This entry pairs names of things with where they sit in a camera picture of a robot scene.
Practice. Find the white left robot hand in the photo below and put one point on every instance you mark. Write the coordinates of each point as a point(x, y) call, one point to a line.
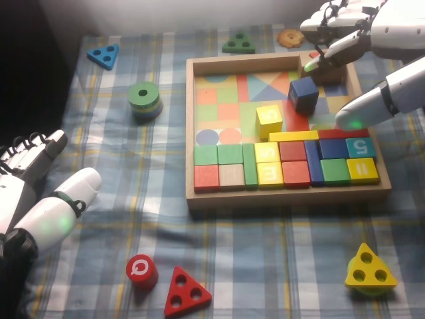
point(20, 202)

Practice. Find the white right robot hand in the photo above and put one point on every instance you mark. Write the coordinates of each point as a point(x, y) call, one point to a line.
point(395, 30)

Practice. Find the dark blue wooden cube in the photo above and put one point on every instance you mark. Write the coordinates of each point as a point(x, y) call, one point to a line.
point(303, 94)

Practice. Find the natural block with red semicircle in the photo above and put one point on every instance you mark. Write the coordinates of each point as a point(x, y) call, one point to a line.
point(328, 75)

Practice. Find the wooden puzzle tray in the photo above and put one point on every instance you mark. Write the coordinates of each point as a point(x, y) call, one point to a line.
point(285, 197)

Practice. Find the tan flower-shaped toy cookie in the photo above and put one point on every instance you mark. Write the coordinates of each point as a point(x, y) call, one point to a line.
point(289, 38)

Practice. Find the red cylinder with letter Q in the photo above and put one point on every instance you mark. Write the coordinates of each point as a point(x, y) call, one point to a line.
point(142, 272)

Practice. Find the yellow wooden cube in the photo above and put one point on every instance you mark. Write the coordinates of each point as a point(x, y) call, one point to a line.
point(269, 120)

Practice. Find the green triangle with three holes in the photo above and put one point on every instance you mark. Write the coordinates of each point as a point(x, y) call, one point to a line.
point(239, 48)

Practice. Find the blue triangle with three holes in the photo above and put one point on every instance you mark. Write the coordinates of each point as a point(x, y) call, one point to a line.
point(104, 56)

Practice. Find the red triangle with three holes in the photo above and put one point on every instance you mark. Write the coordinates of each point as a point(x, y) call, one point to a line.
point(186, 292)

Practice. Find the blue plaid tablecloth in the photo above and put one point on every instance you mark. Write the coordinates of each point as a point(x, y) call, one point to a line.
point(232, 239)

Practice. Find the yellow triangle with three holes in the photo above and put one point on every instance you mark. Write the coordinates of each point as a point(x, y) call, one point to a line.
point(368, 270)

